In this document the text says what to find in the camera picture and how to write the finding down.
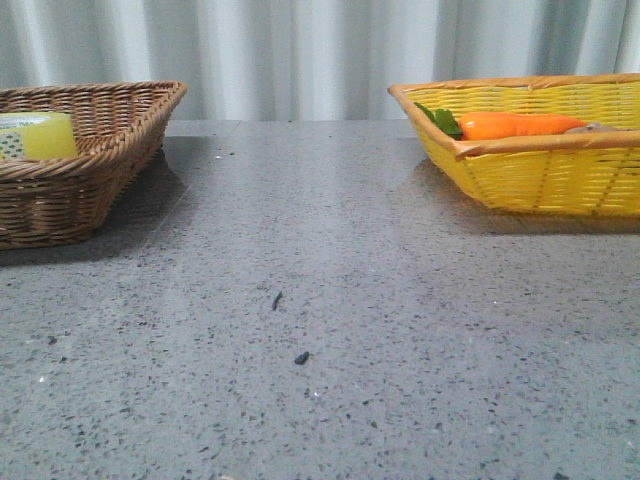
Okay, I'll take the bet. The yellow packing tape roll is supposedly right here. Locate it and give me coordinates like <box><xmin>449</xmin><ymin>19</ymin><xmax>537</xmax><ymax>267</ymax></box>
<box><xmin>1</xmin><ymin>111</ymin><xmax>78</xmax><ymax>160</ymax></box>

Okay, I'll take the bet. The black debris sliver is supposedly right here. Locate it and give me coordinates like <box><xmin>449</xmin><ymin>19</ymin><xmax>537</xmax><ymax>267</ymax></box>
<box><xmin>271</xmin><ymin>291</ymin><xmax>283</xmax><ymax>311</ymax></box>

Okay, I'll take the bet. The black debris crumb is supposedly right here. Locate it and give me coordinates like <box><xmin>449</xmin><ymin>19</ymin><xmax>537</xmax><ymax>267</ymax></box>
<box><xmin>294</xmin><ymin>351</ymin><xmax>310</xmax><ymax>365</ymax></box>

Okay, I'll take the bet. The orange toy carrot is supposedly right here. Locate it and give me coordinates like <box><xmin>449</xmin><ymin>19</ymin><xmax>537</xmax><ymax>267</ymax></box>
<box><xmin>414</xmin><ymin>102</ymin><xmax>587</xmax><ymax>140</ymax></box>

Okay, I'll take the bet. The white pleated curtain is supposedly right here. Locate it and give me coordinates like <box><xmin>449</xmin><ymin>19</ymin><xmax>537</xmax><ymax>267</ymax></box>
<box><xmin>1</xmin><ymin>1</ymin><xmax>639</xmax><ymax>121</ymax></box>

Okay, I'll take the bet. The brown wicker basket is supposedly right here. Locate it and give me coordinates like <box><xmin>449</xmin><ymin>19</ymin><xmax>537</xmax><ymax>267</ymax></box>
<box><xmin>1</xmin><ymin>80</ymin><xmax>187</xmax><ymax>250</ymax></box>

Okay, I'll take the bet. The yellow woven basket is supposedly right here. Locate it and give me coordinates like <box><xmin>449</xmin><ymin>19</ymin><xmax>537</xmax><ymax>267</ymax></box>
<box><xmin>389</xmin><ymin>73</ymin><xmax>639</xmax><ymax>216</ymax></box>

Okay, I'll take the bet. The brown ginger root toy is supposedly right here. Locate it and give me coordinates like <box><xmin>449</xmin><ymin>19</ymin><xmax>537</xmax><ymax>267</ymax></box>
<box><xmin>565</xmin><ymin>122</ymin><xmax>630</xmax><ymax>134</ymax></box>

